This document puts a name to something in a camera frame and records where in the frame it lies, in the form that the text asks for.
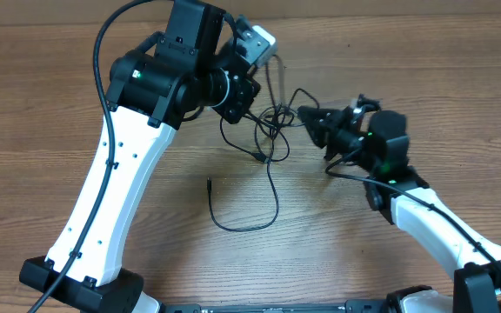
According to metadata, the black USB cable one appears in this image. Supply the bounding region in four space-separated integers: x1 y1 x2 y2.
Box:
219 51 321 164

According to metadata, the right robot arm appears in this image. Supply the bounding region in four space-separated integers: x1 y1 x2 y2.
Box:
297 104 501 312

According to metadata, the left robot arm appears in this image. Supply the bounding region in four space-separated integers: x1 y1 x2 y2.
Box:
19 1 277 312

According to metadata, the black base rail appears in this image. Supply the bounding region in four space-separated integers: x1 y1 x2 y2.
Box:
158 284 468 313

